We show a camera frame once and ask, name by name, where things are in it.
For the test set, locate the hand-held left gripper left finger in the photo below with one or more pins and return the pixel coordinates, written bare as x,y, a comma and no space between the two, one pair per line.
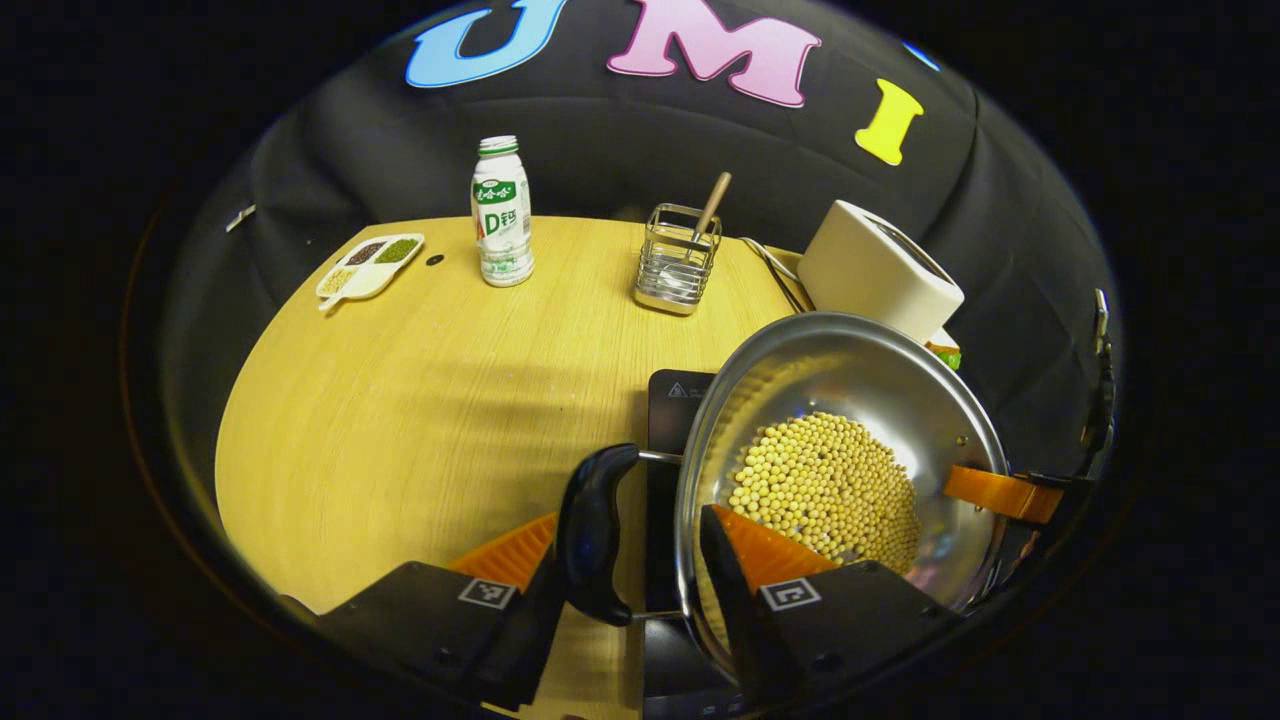
520,650

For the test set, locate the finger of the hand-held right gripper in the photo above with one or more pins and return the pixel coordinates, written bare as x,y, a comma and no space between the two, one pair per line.
1000,493

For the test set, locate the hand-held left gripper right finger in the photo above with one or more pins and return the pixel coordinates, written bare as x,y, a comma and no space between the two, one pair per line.
735,620

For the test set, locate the pile of yellow soybeans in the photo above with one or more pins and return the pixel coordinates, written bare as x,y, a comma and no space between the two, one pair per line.
830,490

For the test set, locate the black induction cooktop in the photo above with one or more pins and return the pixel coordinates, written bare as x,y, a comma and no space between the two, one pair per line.
675,410

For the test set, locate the toy sandwich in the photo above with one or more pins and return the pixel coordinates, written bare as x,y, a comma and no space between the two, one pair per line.
945,355

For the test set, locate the white toaster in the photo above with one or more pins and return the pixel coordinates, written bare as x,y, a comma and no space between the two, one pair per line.
875,270

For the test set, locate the white divided bean dish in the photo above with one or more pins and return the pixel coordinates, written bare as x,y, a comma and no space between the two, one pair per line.
368,268

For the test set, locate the white drink bottle green label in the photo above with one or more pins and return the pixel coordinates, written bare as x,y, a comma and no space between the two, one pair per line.
503,215

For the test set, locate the black backdrop cloth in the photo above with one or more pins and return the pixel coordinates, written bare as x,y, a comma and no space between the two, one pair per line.
620,150

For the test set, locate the silver cloth clip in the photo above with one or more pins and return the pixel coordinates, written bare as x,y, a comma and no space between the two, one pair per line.
240,217

